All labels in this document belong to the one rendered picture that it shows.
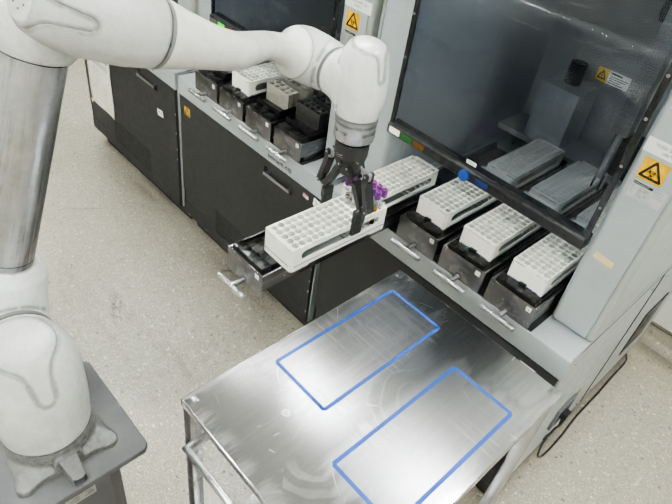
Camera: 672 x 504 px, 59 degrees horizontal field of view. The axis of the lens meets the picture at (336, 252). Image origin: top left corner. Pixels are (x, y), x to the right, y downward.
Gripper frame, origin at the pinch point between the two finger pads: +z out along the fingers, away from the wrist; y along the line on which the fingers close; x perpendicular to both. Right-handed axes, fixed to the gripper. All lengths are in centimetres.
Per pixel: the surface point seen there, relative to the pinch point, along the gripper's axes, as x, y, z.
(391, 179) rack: 27.7, -8.7, 4.9
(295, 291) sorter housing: 24, -38, 70
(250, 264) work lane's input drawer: -20.4, -7.0, 11.0
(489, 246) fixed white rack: 28.9, 24.8, 5.8
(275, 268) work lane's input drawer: -16.5, -2.5, 10.9
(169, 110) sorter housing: 23, -122, 36
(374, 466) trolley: -34, 48, 9
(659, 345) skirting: 145, 60, 90
